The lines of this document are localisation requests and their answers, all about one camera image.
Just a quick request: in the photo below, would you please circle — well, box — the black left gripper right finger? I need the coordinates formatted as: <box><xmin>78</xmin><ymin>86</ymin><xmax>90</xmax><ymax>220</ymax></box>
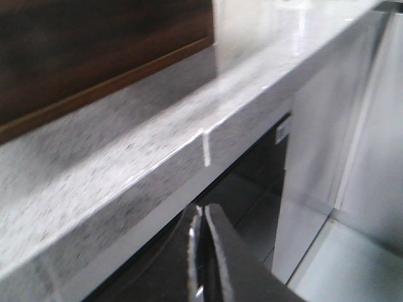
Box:
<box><xmin>205</xmin><ymin>204</ymin><xmax>303</xmax><ymax>301</ymax></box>

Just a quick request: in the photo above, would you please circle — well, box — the dark wooden drawer cabinet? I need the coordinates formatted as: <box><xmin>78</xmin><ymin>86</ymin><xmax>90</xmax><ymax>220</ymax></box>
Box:
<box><xmin>1</xmin><ymin>1</ymin><xmax>214</xmax><ymax>143</ymax></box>

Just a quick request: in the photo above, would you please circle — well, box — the grey cabinet side panel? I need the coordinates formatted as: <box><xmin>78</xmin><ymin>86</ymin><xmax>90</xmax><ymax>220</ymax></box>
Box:
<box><xmin>272</xmin><ymin>1</ymin><xmax>402</xmax><ymax>282</ymax></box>

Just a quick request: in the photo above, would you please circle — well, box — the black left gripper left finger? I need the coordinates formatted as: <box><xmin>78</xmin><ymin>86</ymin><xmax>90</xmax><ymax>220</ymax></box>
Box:
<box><xmin>84</xmin><ymin>206</ymin><xmax>205</xmax><ymax>302</ymax></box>

